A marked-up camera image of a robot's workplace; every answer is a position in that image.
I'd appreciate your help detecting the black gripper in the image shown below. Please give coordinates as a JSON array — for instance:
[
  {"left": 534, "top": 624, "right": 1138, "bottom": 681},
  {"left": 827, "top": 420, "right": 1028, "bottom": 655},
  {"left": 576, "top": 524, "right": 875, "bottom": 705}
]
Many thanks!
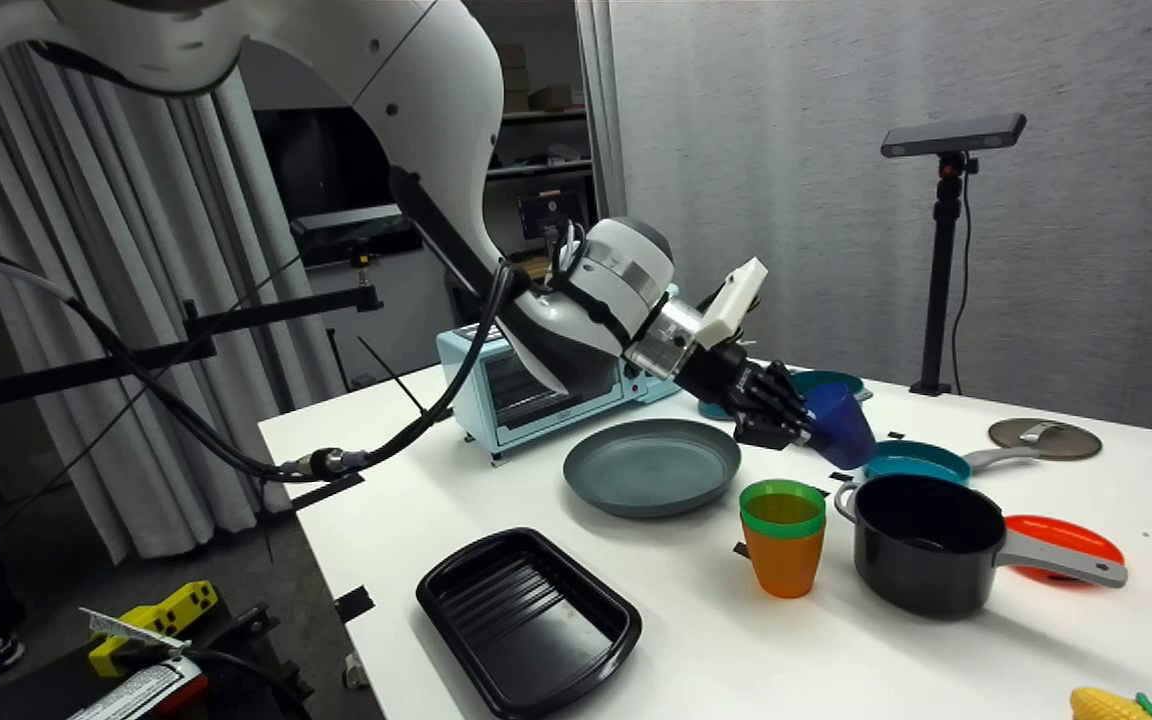
[{"left": 674, "top": 337, "right": 818, "bottom": 451}]

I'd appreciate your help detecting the blue plastic cup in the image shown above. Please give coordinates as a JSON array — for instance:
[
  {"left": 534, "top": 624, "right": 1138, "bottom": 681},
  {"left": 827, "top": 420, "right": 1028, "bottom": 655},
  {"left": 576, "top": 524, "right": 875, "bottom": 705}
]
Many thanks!
[{"left": 797, "top": 379, "right": 878, "bottom": 472}]

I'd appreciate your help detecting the green plastic cup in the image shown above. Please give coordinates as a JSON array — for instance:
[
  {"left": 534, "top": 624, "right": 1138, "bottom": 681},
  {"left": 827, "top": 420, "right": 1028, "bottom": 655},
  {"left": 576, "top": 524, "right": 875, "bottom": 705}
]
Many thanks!
[{"left": 737, "top": 474, "right": 832, "bottom": 542}]

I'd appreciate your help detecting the orange plastic cup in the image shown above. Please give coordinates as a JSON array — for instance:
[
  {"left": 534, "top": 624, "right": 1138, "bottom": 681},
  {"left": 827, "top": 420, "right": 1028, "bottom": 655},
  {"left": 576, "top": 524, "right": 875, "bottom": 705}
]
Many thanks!
[{"left": 742, "top": 533, "right": 825, "bottom": 602}]

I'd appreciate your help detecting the grey-green round plate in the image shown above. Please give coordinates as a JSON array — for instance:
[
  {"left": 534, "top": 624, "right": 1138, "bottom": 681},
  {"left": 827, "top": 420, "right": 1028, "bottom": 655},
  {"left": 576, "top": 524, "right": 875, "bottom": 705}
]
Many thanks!
[{"left": 560, "top": 415, "right": 742, "bottom": 524}]

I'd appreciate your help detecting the teal toy pot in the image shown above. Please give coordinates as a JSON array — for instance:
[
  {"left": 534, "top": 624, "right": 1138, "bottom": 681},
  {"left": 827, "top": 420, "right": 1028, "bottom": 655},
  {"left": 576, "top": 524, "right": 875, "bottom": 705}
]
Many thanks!
[{"left": 787, "top": 367, "right": 875, "bottom": 405}]

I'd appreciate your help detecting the small teal frying pan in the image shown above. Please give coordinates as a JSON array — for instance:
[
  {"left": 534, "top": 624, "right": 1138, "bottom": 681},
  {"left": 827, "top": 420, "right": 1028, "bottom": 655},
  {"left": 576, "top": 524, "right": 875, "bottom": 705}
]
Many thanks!
[{"left": 846, "top": 430, "right": 1042, "bottom": 493}]

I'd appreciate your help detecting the light blue toaster oven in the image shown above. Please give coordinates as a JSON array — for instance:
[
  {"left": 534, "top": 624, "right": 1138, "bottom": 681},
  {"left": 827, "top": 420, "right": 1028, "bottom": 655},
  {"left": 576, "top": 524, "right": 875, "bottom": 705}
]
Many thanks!
[{"left": 431, "top": 314, "right": 689, "bottom": 465}]

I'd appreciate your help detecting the grey round pot lid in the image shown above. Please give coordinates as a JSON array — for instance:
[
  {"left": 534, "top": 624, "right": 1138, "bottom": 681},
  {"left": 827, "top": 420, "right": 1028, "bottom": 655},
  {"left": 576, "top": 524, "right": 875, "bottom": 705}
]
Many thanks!
[{"left": 982, "top": 415, "right": 1107, "bottom": 465}]

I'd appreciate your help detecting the black baking tray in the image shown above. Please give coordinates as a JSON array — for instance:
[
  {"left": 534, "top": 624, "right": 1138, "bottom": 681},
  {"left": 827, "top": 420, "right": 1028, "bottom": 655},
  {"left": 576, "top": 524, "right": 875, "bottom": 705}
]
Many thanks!
[{"left": 411, "top": 524, "right": 648, "bottom": 720}]

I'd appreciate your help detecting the dark storage shelf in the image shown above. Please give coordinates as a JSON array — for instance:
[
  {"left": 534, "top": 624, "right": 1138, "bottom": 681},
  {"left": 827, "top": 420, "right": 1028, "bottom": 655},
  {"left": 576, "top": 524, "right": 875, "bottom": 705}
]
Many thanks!
[{"left": 480, "top": 36, "right": 607, "bottom": 292}]

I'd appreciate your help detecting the grey fabric backdrop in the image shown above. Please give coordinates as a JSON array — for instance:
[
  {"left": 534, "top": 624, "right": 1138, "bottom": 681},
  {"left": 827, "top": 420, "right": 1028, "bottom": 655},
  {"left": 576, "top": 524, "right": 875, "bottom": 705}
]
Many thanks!
[{"left": 571, "top": 0, "right": 1152, "bottom": 438}]

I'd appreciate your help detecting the yellow toy corn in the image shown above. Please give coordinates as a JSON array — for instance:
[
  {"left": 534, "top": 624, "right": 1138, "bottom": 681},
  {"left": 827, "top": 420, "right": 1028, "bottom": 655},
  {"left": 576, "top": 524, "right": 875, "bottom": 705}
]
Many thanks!
[{"left": 1067, "top": 682, "right": 1152, "bottom": 720}]

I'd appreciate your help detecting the short black metal bar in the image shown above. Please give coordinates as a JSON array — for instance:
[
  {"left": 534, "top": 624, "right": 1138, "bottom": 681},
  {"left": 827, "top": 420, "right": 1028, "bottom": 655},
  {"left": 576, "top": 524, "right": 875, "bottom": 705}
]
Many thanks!
[{"left": 179, "top": 280, "right": 388, "bottom": 340}]

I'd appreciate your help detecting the grey pleated curtain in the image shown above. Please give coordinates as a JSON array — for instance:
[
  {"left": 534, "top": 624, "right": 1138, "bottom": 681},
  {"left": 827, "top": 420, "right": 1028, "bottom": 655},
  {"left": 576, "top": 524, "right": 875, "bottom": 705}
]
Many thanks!
[{"left": 0, "top": 36, "right": 351, "bottom": 562}]

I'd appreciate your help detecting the yellow hand tool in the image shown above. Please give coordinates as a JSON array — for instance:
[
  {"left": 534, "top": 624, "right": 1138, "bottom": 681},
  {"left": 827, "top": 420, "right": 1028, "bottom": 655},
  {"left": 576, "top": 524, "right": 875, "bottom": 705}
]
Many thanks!
[{"left": 85, "top": 575, "right": 225, "bottom": 682}]

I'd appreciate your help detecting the red and white device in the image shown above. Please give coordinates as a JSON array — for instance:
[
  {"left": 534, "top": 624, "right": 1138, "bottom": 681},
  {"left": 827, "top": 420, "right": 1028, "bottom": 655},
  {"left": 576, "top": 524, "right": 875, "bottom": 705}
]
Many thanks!
[{"left": 66, "top": 651, "right": 214, "bottom": 720}]

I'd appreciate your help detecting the long black metal bar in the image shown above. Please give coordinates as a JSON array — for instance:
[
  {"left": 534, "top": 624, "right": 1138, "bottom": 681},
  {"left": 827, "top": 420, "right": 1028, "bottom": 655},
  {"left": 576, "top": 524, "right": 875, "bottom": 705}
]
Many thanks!
[{"left": 0, "top": 333, "right": 218, "bottom": 415}]

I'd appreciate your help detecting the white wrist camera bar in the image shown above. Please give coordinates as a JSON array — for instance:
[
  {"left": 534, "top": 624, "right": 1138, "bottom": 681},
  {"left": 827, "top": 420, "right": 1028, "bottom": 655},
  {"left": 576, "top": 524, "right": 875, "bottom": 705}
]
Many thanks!
[{"left": 693, "top": 257, "right": 773, "bottom": 337}]

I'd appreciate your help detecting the black pot with grey handle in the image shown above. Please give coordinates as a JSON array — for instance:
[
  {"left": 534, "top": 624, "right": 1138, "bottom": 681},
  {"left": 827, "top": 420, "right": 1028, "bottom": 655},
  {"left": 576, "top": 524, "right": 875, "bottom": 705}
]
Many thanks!
[{"left": 832, "top": 472, "right": 1131, "bottom": 624}]

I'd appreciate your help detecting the black camera tripod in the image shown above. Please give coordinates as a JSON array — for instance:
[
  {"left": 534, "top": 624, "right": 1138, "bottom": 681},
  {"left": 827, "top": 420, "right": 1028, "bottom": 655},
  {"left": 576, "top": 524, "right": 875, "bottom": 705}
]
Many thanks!
[{"left": 907, "top": 149, "right": 982, "bottom": 398}]

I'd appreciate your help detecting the black tripod-mounted camera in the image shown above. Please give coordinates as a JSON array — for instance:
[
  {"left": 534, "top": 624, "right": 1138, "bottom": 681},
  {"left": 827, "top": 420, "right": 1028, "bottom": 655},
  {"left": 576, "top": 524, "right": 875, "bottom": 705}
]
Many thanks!
[{"left": 875, "top": 110, "right": 1032, "bottom": 163}]

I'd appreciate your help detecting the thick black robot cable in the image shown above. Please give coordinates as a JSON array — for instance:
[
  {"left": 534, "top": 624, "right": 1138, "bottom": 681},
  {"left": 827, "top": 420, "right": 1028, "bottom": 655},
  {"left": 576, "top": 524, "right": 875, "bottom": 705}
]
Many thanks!
[{"left": 0, "top": 239, "right": 514, "bottom": 489}]

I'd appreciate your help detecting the black table bracket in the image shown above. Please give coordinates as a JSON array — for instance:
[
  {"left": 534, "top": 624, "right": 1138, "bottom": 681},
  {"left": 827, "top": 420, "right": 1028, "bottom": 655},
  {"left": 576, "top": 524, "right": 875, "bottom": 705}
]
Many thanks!
[
  {"left": 331, "top": 584, "right": 375, "bottom": 624},
  {"left": 289, "top": 467, "right": 366, "bottom": 516}
]

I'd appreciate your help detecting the black stereo camera bar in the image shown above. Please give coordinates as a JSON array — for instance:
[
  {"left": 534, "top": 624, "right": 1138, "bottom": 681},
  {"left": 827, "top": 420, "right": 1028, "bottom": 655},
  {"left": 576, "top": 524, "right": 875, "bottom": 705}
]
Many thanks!
[{"left": 289, "top": 198, "right": 429, "bottom": 266}]

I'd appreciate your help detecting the dark wall screen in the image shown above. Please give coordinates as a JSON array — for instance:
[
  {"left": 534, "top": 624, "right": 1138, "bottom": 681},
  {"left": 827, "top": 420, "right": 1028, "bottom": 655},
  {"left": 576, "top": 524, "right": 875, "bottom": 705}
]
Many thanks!
[{"left": 252, "top": 103, "right": 398, "bottom": 224}]

